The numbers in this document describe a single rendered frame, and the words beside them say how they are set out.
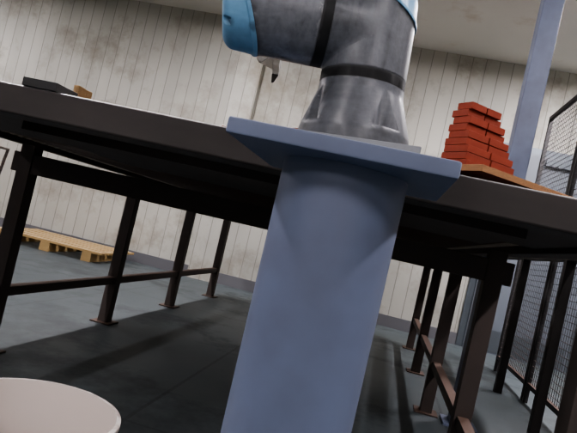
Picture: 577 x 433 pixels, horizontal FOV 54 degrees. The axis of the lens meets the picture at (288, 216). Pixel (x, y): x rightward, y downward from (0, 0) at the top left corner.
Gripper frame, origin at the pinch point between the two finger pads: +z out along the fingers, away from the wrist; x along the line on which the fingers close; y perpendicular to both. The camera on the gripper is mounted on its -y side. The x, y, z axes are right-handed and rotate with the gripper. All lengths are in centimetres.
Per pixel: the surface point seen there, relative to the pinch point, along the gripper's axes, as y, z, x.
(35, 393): 25, 74, 23
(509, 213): -52, 23, 24
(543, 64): -93, -76, -172
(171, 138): 9.9, 21.4, 23.0
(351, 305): -30, 41, 53
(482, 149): -58, -7, -71
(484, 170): -55, 7, -31
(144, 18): 291, -178, -502
